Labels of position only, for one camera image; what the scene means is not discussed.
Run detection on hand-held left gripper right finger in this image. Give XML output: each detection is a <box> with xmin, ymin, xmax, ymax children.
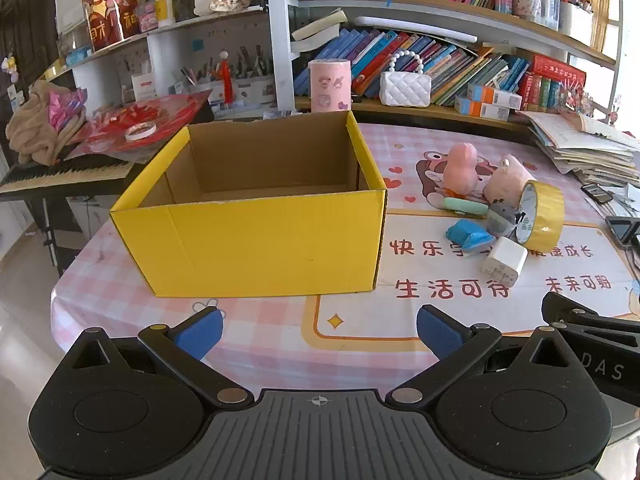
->
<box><xmin>385</xmin><ymin>304</ymin><xmax>582</xmax><ymax>409</ymax></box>

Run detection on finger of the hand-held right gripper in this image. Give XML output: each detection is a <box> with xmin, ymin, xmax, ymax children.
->
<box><xmin>554</xmin><ymin>321</ymin><xmax>640</xmax><ymax>357</ymax></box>
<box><xmin>542</xmin><ymin>291</ymin><xmax>640</xmax><ymax>331</ymax></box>

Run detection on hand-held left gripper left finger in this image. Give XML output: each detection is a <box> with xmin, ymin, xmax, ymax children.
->
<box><xmin>61</xmin><ymin>306</ymin><xmax>253</xmax><ymax>409</ymax></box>

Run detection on white charger plug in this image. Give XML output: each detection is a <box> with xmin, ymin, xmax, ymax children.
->
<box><xmin>481</xmin><ymin>236</ymin><xmax>529</xmax><ymax>288</ymax></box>

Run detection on yellow cardboard box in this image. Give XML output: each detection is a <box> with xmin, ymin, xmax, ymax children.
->
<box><xmin>109</xmin><ymin>109</ymin><xmax>389</xmax><ymax>299</ymax></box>

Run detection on blue packet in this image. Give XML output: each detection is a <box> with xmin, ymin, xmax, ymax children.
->
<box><xmin>446</xmin><ymin>219</ymin><xmax>497</xmax><ymax>253</ymax></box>

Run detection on yellow tape roll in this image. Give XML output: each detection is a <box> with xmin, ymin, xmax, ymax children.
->
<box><xmin>516</xmin><ymin>180</ymin><xmax>566</xmax><ymax>252</ymax></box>

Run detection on teal handheld device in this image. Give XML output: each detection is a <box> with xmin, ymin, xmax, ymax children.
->
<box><xmin>443</xmin><ymin>196</ymin><xmax>489</xmax><ymax>218</ymax></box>

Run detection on pink plush pig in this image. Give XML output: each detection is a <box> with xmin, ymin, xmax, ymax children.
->
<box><xmin>482</xmin><ymin>154</ymin><xmax>536</xmax><ymax>208</ymax></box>

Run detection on pink gourd-shaped toy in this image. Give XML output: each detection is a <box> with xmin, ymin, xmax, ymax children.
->
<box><xmin>443</xmin><ymin>143</ymin><xmax>480</xmax><ymax>196</ymax></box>

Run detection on stack of papers and booklets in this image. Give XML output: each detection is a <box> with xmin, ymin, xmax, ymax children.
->
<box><xmin>520</xmin><ymin>110</ymin><xmax>640</xmax><ymax>188</ymax></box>

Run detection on black keyboard stand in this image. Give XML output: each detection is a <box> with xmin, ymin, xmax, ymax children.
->
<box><xmin>25</xmin><ymin>195</ymin><xmax>76</xmax><ymax>278</ymax></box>

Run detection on black electric piano keyboard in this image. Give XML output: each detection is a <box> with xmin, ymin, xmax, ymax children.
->
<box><xmin>0</xmin><ymin>91</ymin><xmax>213</xmax><ymax>202</ymax></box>

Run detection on white tape roll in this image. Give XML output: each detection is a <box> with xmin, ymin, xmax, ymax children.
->
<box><xmin>124</xmin><ymin>122</ymin><xmax>157</xmax><ymax>142</ymax></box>

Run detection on orange and white small box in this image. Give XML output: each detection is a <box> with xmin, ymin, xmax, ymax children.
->
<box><xmin>454</xmin><ymin>96</ymin><xmax>511</xmax><ymax>122</ymax></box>
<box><xmin>467</xmin><ymin>82</ymin><xmax>523</xmax><ymax>108</ymax></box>

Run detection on red paper decorations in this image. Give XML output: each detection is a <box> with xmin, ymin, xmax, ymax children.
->
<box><xmin>67</xmin><ymin>92</ymin><xmax>211</xmax><ymax>162</ymax></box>

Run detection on row of thick red books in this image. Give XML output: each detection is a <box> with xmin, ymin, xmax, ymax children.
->
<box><xmin>517</xmin><ymin>55</ymin><xmax>587</xmax><ymax>113</ymax></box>

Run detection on white box with red label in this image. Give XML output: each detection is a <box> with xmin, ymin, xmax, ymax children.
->
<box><xmin>131</xmin><ymin>72</ymin><xmax>157</xmax><ymax>102</ymax></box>

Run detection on pen holder with tools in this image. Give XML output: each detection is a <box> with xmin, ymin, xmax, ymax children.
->
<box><xmin>232</xmin><ymin>45</ymin><xmax>276</xmax><ymax>106</ymax></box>

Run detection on red doll figure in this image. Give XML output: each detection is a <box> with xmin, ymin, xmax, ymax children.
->
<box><xmin>215</xmin><ymin>50</ymin><xmax>236</xmax><ymax>108</ymax></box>

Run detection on beige plush blanket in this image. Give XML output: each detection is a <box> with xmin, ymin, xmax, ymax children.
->
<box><xmin>6</xmin><ymin>80</ymin><xmax>88</xmax><ymax>166</ymax></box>

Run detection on pink foil wrapper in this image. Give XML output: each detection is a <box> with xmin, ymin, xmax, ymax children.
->
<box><xmin>49</xmin><ymin>87</ymin><xmax>88</xmax><ymax>133</ymax></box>

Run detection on row of leaning colourful books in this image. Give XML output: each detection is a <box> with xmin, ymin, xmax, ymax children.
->
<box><xmin>293</xmin><ymin>27</ymin><xmax>531</xmax><ymax>108</ymax></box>

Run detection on pink cylindrical container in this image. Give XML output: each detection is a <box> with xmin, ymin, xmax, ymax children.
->
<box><xmin>307</xmin><ymin>59</ymin><xmax>354</xmax><ymax>113</ymax></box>

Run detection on white desk container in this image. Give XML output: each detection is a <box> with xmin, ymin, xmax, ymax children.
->
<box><xmin>559</xmin><ymin>2</ymin><xmax>593</xmax><ymax>51</ymax></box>

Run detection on row of yellow books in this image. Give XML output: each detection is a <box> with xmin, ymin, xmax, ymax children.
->
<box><xmin>582</xmin><ymin>0</ymin><xmax>613</xmax><ymax>53</ymax></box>

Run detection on white tube lamp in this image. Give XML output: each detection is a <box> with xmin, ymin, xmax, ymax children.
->
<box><xmin>355</xmin><ymin>15</ymin><xmax>478</xmax><ymax>43</ymax></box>

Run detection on small pink box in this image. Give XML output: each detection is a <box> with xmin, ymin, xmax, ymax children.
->
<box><xmin>137</xmin><ymin>2</ymin><xmax>158</xmax><ymax>33</ymax></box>

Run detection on wooden bookshelf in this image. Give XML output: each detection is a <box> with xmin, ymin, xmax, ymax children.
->
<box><xmin>287</xmin><ymin>0</ymin><xmax>626</xmax><ymax>133</ymax></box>

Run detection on white bottle with yellow label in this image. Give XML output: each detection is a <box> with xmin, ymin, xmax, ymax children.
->
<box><xmin>153</xmin><ymin>0</ymin><xmax>175</xmax><ymax>28</ymax></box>

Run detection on red and gold figure decoration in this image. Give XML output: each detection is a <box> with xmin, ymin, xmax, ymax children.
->
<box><xmin>81</xmin><ymin>0</ymin><xmax>146</xmax><ymax>52</ymax></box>

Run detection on folded open book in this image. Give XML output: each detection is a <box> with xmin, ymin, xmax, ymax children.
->
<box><xmin>291</xmin><ymin>7</ymin><xmax>348</xmax><ymax>43</ymax></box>

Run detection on white quilted pearl-handle purse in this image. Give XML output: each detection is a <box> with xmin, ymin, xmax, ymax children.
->
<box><xmin>379</xmin><ymin>50</ymin><xmax>432</xmax><ymax>109</ymax></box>

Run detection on white shelf post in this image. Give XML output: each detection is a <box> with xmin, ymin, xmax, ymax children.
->
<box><xmin>265</xmin><ymin>0</ymin><xmax>296</xmax><ymax>113</ymax></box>

